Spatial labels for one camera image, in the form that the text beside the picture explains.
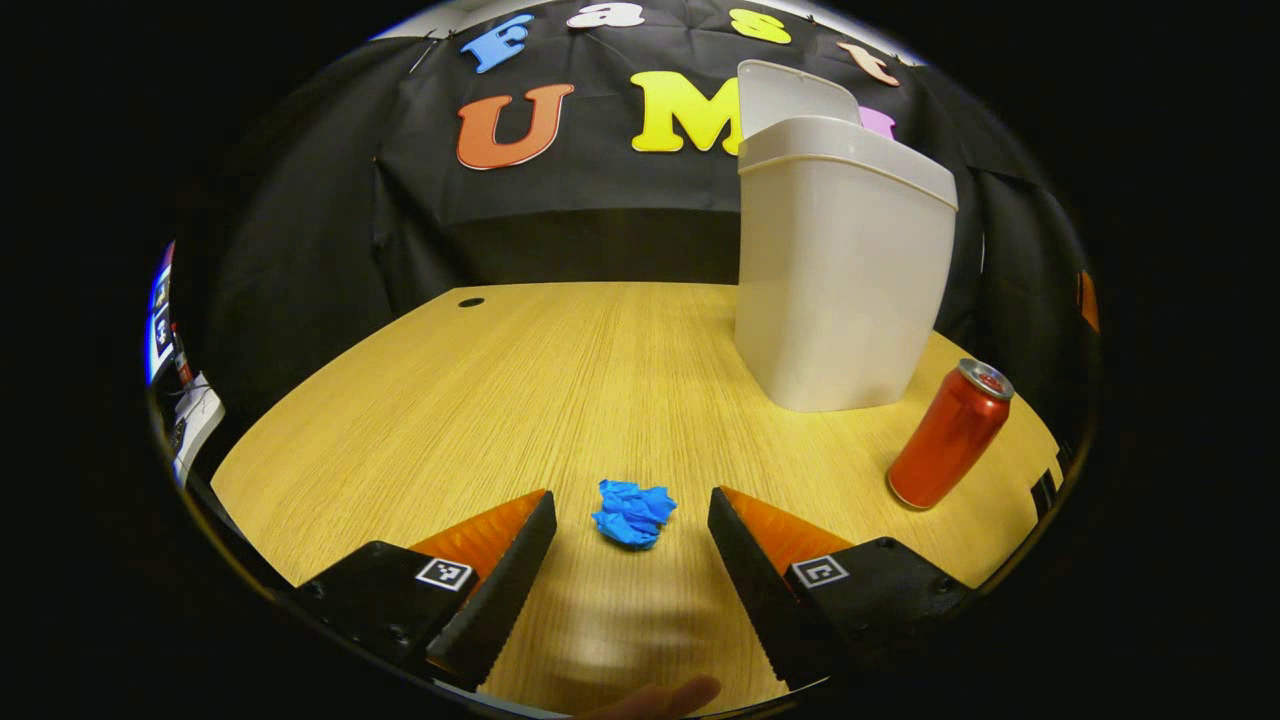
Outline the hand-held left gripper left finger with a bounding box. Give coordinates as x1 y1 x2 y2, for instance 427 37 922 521
292 489 558 693

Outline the black backdrop cloth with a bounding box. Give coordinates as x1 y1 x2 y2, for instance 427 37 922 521
175 0 1096 421

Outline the blue paper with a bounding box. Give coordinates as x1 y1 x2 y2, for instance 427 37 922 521
591 479 678 550

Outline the red pop can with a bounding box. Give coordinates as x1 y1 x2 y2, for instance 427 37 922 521
886 358 1016 511

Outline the white side table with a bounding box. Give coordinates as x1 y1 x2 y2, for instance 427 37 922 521
172 372 227 486

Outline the white desktop garbage bin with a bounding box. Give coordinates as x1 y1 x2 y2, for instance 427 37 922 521
733 58 959 413

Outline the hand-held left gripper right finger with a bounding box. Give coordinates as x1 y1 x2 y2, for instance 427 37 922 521
707 486 976 691

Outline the computer monitor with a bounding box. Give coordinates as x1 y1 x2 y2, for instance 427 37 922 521
148 240 181 386

